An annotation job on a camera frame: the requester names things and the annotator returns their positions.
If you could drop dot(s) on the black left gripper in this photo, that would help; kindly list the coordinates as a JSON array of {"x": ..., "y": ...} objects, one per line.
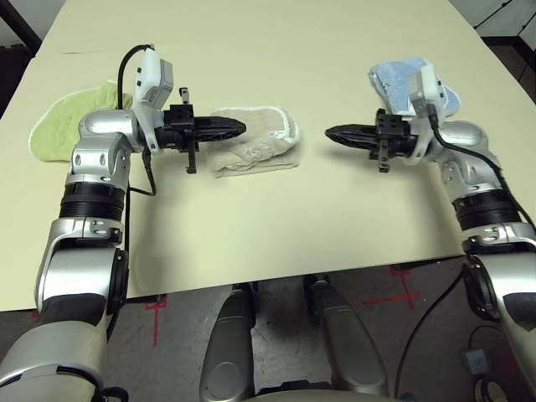
[{"x": 178, "y": 125}]

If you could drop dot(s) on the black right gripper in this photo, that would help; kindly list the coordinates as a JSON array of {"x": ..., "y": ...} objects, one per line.
[{"x": 393, "y": 134}]

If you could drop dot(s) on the beige towel with white trim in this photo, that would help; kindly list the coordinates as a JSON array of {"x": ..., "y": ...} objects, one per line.
[{"x": 255, "y": 155}]

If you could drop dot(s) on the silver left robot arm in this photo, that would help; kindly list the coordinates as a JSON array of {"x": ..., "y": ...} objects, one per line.
[{"x": 100, "y": 125}]

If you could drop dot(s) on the folded light blue towel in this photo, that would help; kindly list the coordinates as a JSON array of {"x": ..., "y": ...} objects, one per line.
[{"x": 393, "y": 79}]

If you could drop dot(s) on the folded light green towel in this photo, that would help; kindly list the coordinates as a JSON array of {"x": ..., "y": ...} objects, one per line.
[{"x": 63, "y": 121}]

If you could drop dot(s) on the black low platform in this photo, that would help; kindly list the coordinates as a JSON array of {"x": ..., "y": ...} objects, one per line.
[{"x": 511, "y": 50}]

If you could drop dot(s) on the black tripod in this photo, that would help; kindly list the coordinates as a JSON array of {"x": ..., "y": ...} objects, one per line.
[{"x": 494, "y": 14}]

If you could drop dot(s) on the grey robot right leg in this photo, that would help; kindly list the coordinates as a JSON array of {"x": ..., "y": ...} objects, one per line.
[{"x": 347, "y": 339}]

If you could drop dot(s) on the grey robot leg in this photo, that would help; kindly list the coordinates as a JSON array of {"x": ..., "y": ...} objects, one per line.
[
  {"x": 347, "y": 339},
  {"x": 228, "y": 352}
]

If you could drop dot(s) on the grey robot left leg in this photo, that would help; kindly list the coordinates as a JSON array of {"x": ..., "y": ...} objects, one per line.
[{"x": 228, "y": 352}]

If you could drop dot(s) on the grey power adapter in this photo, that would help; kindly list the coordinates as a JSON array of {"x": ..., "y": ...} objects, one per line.
[{"x": 475, "y": 362}]

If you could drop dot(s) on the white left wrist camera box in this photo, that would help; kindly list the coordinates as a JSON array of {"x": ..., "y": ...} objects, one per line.
[{"x": 148, "y": 79}]

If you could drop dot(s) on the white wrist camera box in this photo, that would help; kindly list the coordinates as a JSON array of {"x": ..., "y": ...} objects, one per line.
[
  {"x": 427, "y": 88},
  {"x": 148, "y": 79}
]

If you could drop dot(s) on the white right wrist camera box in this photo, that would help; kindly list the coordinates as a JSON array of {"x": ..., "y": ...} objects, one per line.
[{"x": 427, "y": 88}]

